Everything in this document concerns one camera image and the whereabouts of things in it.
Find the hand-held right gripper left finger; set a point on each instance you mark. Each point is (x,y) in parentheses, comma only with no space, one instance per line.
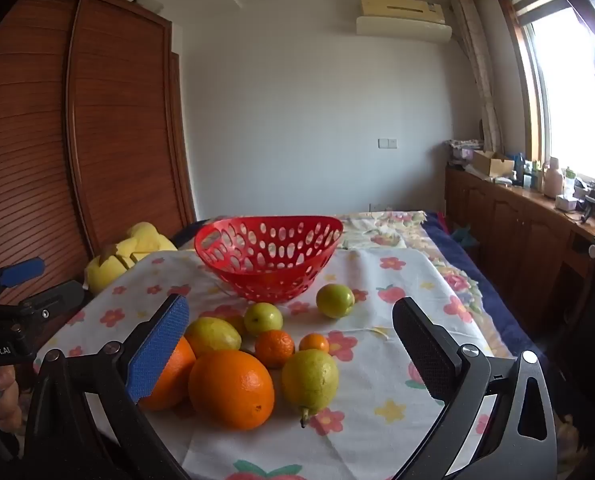
(160,350)

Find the brown wooden wardrobe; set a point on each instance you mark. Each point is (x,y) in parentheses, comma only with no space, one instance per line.
(102,110)

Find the window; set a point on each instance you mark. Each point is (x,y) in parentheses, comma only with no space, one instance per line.
(567,85)

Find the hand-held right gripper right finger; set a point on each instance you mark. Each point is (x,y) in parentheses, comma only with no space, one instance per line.
(422,355)

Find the wall air conditioner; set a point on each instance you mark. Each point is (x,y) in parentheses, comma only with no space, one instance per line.
(402,22)

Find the red perforated plastic basket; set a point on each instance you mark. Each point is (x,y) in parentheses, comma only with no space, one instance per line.
(277,287)

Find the black tripod device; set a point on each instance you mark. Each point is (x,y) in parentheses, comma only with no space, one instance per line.
(590,202)

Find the yellow-green lemon with stem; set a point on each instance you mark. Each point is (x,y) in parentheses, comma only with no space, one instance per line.
(310,380)

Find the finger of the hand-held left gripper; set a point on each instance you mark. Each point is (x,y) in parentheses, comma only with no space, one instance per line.
(22,271)
(52,299)

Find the dark blue bedsheet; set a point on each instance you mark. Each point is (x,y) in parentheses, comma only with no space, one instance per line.
(477,280)

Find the white wall switch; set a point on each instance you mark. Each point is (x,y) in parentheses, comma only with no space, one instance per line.
(388,143)

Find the floral bed blanket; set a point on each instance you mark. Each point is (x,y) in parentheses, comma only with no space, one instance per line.
(402,225)

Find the pile of packets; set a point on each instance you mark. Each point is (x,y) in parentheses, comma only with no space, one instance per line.
(462,152)

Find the large orange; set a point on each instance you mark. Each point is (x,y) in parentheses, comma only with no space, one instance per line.
(175,375)
(230,390)

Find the long wooden cabinet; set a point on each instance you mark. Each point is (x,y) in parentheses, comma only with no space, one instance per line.
(507,230)

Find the open cardboard box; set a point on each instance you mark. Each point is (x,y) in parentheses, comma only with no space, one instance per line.
(492,164)

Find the pink bottle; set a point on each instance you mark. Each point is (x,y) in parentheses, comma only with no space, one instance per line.
(552,180)

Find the small white box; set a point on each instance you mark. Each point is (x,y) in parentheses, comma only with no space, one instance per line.
(566,203)

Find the white strawberry print cloth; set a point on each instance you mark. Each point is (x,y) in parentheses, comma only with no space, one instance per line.
(377,285)

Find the small tangerine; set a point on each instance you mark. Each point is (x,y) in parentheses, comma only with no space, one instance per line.
(315,344)

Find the blue bottle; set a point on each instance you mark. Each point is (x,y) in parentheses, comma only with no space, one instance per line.
(519,167)

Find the yellow plush toy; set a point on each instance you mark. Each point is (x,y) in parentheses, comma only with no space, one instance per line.
(142,240)

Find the person's left hand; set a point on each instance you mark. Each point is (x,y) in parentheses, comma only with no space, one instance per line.
(6,400)

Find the patterned curtain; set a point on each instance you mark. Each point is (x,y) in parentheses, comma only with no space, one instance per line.
(480,70)

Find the small green fruit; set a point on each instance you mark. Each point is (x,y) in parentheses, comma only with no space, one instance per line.
(335,301)
(262,319)

